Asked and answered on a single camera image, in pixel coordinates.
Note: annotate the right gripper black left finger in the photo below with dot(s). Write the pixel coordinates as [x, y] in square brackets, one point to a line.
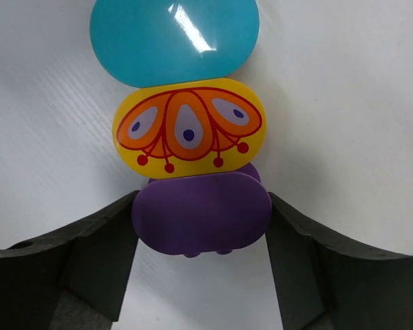
[73, 277]

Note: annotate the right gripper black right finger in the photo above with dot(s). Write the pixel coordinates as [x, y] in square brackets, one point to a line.
[326, 280]

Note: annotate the purple oval lego piece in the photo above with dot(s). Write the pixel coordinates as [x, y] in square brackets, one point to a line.
[218, 212]

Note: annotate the teal oval lego piece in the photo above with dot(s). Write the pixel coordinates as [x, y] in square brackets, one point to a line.
[151, 43]

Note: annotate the yellow oval printed lego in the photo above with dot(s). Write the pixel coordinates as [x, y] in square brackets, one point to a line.
[187, 129]

